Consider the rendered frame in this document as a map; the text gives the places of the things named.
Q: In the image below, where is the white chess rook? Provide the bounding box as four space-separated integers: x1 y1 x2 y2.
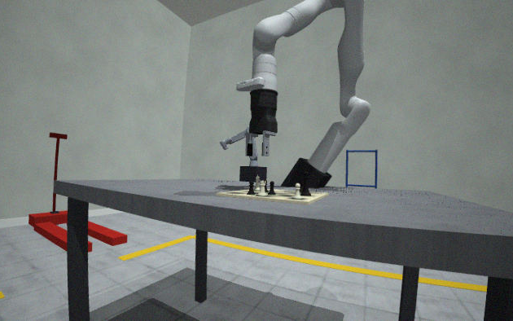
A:
257 181 267 196

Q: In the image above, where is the white pawn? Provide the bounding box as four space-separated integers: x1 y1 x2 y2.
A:
293 183 302 199

